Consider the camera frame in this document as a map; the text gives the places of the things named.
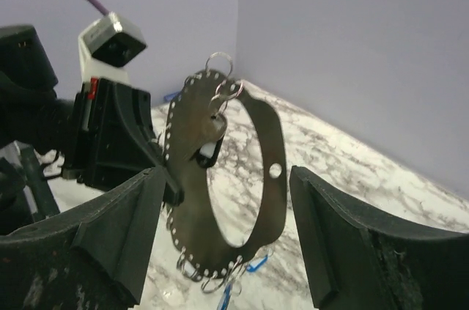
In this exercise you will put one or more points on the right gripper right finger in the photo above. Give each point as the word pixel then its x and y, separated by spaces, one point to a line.
pixel 360 257

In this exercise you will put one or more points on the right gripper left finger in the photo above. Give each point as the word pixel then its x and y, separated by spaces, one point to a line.
pixel 93 256

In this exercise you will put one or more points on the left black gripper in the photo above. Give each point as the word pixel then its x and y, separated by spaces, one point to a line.
pixel 105 135

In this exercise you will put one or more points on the steel key organizer plate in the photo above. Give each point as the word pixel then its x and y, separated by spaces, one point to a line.
pixel 207 255

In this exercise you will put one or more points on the blue tag key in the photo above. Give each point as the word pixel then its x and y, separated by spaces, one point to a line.
pixel 223 303
pixel 255 264

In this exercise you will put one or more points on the blue tag key on plate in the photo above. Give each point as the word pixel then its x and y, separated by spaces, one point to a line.
pixel 255 264

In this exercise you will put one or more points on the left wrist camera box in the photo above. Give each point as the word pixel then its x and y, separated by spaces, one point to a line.
pixel 106 46

